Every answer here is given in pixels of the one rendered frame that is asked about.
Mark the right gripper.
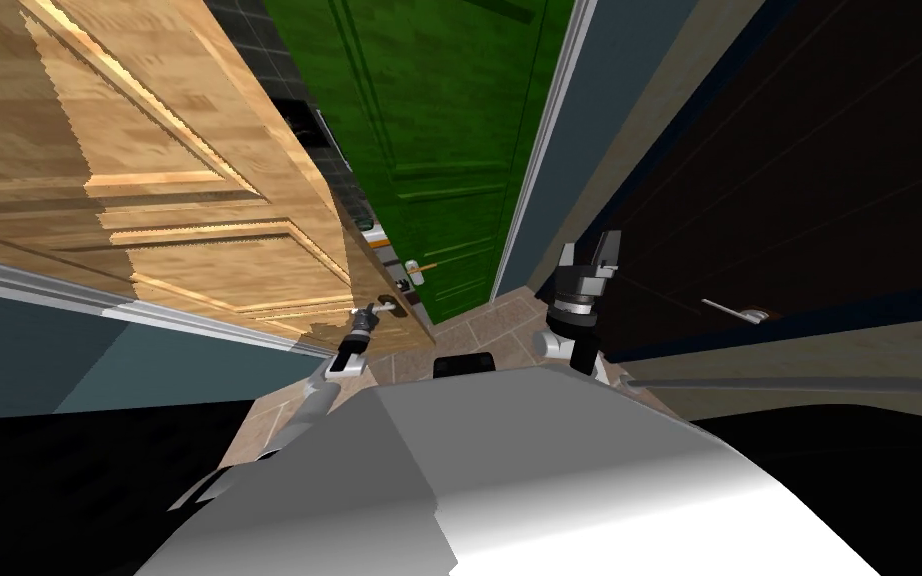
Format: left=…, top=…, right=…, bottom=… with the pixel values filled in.
left=553, top=230, right=623, bottom=303

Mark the green door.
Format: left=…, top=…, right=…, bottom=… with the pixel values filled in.
left=260, top=0, right=579, bottom=326

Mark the light wooden door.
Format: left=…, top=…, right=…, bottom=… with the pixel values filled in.
left=0, top=0, right=437, bottom=359

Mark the dark brown door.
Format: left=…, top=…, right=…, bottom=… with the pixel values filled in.
left=539, top=0, right=922, bottom=363

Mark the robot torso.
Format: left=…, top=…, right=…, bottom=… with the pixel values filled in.
left=134, top=351, right=883, bottom=576

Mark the silver handle on dark door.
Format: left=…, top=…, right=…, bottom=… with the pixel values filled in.
left=700, top=297, right=773, bottom=326

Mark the white and orange door handle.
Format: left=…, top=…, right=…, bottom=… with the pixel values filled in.
left=403, top=258, right=439, bottom=288

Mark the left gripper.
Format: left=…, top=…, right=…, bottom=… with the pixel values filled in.
left=349, top=305, right=383, bottom=337

